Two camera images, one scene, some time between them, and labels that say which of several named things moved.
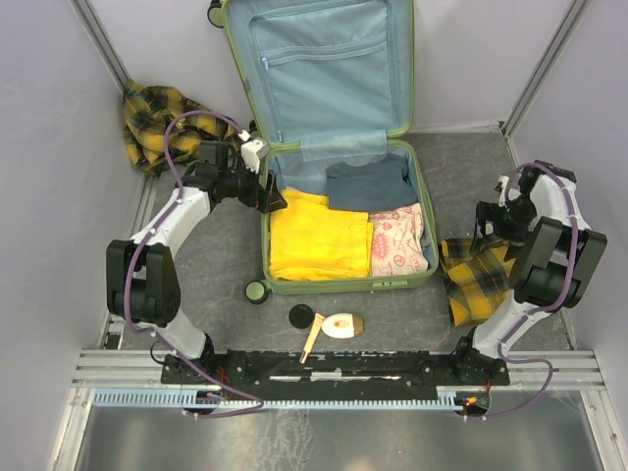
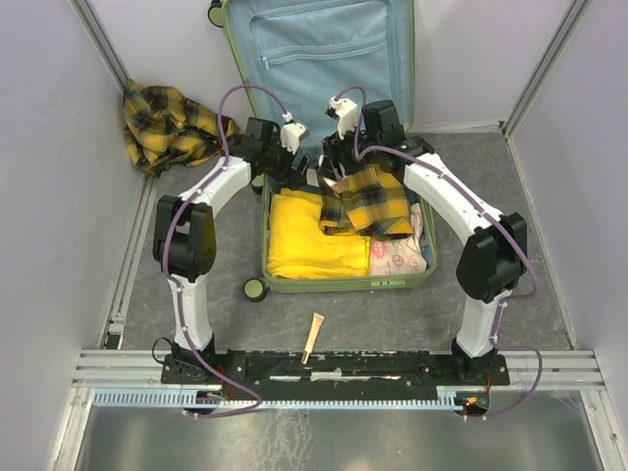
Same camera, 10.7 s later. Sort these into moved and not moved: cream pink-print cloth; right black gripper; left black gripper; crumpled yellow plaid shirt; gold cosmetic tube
Moved: right black gripper; left black gripper
Not moved: crumpled yellow plaid shirt; cream pink-print cloth; gold cosmetic tube
